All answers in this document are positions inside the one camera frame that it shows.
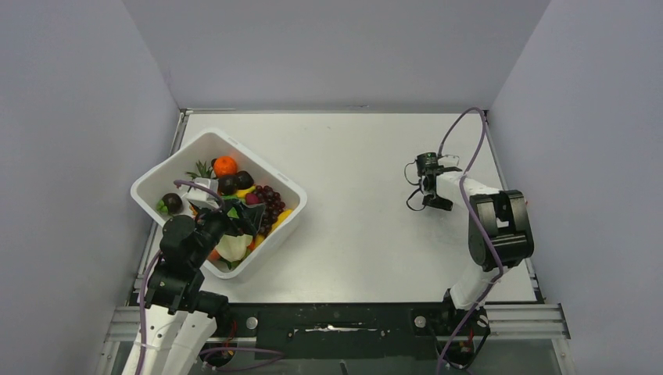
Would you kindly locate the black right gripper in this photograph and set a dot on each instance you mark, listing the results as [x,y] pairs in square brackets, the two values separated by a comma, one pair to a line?
[445,205]

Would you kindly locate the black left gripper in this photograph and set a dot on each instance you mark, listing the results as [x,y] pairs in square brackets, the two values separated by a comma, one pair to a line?
[245,226]

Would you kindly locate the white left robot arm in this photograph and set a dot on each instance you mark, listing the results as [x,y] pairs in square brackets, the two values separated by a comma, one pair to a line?
[176,316]

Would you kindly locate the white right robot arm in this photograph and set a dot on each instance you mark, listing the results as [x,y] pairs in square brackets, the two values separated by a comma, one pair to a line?
[499,231]

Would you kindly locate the white plastic food bin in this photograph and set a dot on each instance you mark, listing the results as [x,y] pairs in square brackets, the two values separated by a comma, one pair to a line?
[206,145]

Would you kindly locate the purple grape bunch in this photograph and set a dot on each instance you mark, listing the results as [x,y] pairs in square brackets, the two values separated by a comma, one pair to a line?
[274,207]

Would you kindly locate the yellow banana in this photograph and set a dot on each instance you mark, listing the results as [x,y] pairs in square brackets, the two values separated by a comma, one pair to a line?
[248,197]

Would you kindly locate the orange tangerine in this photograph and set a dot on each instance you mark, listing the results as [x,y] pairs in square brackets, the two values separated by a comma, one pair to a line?
[224,165]

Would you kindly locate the toy pineapple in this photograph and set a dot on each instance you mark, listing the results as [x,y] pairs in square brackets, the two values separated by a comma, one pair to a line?
[202,170]

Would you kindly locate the dark mangosteen with green leaves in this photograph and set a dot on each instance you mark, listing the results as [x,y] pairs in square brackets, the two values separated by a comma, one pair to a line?
[170,204]

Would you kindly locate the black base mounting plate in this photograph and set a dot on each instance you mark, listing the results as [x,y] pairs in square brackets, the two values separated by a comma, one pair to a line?
[357,330]

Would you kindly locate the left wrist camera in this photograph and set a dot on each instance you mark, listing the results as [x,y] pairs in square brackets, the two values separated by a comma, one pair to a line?
[203,199]

